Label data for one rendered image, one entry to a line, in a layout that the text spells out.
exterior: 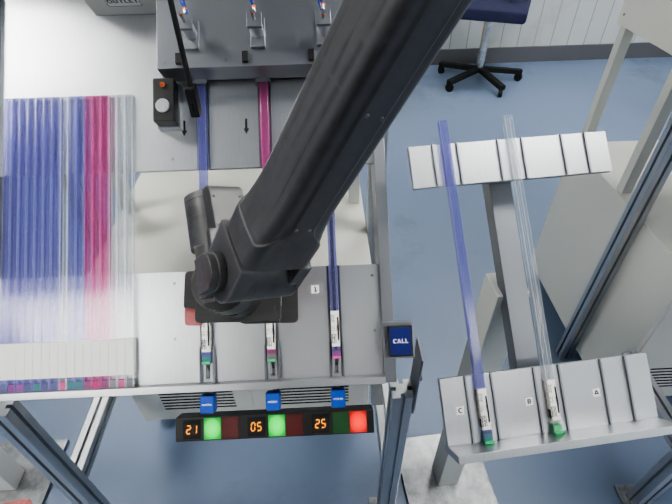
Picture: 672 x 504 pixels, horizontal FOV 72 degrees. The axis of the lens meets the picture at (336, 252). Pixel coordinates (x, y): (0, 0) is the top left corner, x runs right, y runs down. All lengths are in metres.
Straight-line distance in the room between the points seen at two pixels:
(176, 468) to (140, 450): 0.14
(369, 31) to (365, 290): 0.59
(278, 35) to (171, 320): 0.52
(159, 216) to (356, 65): 1.17
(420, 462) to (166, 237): 0.99
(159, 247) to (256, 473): 0.73
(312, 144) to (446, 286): 1.72
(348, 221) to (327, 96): 1.00
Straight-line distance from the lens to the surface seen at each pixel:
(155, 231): 1.35
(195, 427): 0.87
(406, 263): 2.07
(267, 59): 0.84
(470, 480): 1.54
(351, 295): 0.80
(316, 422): 0.84
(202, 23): 0.89
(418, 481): 1.51
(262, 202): 0.35
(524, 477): 1.60
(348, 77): 0.28
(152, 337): 0.86
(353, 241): 1.21
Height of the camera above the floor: 1.40
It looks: 42 degrees down
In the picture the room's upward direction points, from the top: 1 degrees counter-clockwise
